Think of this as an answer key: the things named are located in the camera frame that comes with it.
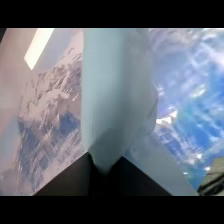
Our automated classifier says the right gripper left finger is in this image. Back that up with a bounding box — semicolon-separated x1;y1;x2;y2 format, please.
33;152;95;197

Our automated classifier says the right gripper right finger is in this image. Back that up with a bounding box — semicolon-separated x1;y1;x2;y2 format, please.
107;155;172;197

